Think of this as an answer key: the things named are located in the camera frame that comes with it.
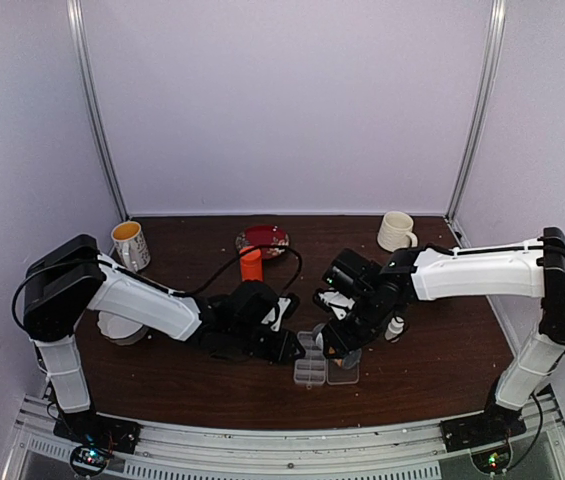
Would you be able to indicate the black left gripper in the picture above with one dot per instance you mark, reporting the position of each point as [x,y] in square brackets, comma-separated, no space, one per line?
[285,352]

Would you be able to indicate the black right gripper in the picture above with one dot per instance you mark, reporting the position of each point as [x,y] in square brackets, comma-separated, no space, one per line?
[343,341]

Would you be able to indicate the clear plastic pill organizer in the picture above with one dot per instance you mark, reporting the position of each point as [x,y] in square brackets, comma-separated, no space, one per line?
[314,370]

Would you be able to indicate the grey bottle lid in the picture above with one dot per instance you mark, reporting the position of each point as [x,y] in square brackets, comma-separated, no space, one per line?
[351,360]

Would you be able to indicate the orange pill bottle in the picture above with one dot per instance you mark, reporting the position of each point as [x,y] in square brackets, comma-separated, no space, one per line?
[251,264]

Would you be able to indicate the grey lid pill bottle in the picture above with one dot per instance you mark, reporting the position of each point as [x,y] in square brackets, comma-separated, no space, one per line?
[318,336]

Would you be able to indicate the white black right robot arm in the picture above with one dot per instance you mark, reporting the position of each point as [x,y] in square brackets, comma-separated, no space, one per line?
[365,297]

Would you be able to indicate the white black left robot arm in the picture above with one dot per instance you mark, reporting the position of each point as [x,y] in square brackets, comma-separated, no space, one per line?
[77,277]

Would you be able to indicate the white pill bottle near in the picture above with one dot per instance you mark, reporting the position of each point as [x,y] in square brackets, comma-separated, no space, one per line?
[395,329]

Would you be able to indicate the cream ribbed mug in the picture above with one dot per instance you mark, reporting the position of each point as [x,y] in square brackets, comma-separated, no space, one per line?
[396,232]

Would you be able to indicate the red floral plate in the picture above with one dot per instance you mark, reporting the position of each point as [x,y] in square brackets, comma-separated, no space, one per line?
[273,236]

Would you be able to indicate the white scalloped bowl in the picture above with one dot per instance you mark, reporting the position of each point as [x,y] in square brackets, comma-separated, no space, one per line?
[120,331]

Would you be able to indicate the yellow interior patterned mug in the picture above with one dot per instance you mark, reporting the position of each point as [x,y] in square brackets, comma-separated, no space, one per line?
[131,246]

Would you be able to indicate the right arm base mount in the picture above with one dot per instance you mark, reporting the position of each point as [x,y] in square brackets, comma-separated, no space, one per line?
[487,435]

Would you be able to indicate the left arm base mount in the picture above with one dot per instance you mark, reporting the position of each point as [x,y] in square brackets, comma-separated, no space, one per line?
[98,438]

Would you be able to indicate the right aluminium frame post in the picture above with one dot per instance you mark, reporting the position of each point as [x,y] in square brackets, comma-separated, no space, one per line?
[490,64]

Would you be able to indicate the aluminium frame post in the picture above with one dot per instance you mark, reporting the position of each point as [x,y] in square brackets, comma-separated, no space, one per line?
[490,64]
[79,36]

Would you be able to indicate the left aluminium frame post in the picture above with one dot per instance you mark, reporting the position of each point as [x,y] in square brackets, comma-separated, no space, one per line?
[79,36]

